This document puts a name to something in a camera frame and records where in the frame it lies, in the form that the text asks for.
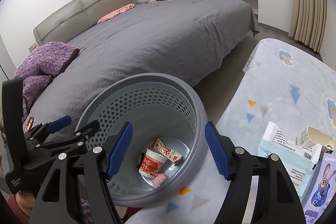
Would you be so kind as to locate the pink pillow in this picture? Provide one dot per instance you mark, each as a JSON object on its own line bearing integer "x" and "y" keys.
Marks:
{"x": 115, "y": 13}

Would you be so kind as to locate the torn beige carton box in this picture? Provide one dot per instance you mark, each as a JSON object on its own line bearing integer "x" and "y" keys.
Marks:
{"x": 311, "y": 136}

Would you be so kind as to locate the purple rabbit cartoon box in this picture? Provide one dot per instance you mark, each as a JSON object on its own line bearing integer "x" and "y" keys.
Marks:
{"x": 321, "y": 189}

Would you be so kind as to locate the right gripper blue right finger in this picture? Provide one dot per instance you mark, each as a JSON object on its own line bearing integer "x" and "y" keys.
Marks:
{"x": 277, "y": 200}

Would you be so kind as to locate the red white snack wrapper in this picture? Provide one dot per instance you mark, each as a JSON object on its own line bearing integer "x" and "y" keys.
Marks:
{"x": 166, "y": 151}

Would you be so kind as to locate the small pink trash piece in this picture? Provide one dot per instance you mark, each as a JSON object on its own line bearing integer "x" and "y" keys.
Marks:
{"x": 159, "y": 179}

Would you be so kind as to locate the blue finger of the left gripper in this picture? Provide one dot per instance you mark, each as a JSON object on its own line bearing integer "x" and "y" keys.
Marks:
{"x": 59, "y": 124}
{"x": 82, "y": 135}

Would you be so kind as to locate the white red paper cup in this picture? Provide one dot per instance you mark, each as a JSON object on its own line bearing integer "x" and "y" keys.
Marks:
{"x": 152, "y": 163}

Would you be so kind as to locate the light blue cartoon blanket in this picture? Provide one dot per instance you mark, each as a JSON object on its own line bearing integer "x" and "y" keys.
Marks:
{"x": 281, "y": 84}

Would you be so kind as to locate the grey perforated trash basket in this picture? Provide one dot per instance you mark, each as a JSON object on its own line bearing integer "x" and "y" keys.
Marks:
{"x": 157, "y": 106}

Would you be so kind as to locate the light blue wipes packet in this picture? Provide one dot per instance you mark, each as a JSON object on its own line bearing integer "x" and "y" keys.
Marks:
{"x": 299, "y": 161}

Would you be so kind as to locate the purple fluffy blanket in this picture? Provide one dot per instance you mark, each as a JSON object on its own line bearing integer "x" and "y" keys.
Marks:
{"x": 41, "y": 67}

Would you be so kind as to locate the person's left hand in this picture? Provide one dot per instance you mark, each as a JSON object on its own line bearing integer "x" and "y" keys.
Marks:
{"x": 22, "y": 204}

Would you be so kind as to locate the beige padded headboard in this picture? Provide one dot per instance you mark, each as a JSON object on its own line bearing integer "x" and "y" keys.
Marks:
{"x": 74, "y": 18}

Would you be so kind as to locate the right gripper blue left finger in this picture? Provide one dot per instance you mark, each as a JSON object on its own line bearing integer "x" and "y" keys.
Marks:
{"x": 100, "y": 165}

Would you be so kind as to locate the grey bed cover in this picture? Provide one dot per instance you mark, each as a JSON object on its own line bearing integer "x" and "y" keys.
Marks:
{"x": 187, "y": 39}

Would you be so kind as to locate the right beige curtain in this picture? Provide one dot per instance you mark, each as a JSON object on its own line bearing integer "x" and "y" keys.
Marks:
{"x": 308, "y": 22}

